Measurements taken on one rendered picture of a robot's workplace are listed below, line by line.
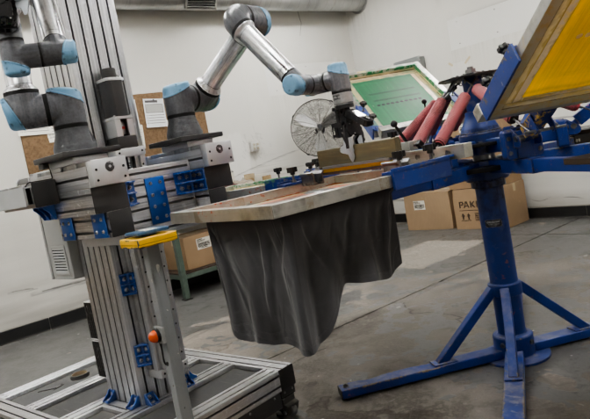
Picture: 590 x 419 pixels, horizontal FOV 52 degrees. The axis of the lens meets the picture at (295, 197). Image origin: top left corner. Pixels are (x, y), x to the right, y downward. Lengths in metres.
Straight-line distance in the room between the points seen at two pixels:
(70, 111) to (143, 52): 3.96
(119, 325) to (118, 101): 0.89
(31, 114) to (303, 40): 5.42
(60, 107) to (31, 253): 3.42
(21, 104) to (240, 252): 0.90
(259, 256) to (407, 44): 5.64
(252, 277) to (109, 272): 0.78
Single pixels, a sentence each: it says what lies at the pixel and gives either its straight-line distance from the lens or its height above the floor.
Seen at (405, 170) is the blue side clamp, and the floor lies 0.99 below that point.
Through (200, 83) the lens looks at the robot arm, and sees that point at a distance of 2.61.
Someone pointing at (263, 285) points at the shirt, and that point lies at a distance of 1.91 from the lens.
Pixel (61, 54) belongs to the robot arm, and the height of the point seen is 1.54.
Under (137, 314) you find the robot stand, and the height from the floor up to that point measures 0.59.
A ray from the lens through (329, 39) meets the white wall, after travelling 7.67.
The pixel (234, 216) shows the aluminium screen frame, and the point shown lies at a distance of 1.75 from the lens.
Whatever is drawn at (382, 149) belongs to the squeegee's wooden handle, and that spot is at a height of 1.07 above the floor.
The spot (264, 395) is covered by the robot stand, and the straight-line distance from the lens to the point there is 2.61.
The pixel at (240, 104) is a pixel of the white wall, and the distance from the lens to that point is 6.61.
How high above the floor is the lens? 1.12
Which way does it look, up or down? 4 degrees down
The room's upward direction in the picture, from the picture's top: 10 degrees counter-clockwise
